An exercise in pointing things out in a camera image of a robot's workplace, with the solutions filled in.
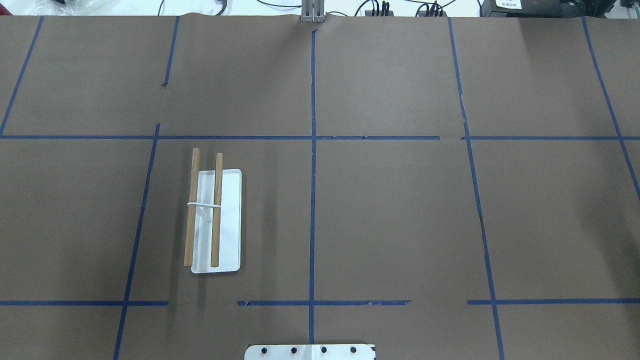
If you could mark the white towel rack base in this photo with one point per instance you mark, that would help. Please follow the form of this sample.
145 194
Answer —
230 239

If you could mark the short wooden rack rod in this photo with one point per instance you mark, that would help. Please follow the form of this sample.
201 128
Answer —
216 214

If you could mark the long wooden rack rod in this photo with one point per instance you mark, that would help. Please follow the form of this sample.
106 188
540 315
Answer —
195 165

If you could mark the black power strip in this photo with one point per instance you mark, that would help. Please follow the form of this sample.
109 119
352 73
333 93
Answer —
404 9

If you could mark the black electronics box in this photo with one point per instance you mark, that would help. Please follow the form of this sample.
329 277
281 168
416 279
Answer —
545 8

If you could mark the grey aluminium frame post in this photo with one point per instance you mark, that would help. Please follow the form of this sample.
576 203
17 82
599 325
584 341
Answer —
313 11

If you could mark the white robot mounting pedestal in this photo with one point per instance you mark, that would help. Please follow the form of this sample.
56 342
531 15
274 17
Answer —
358 351

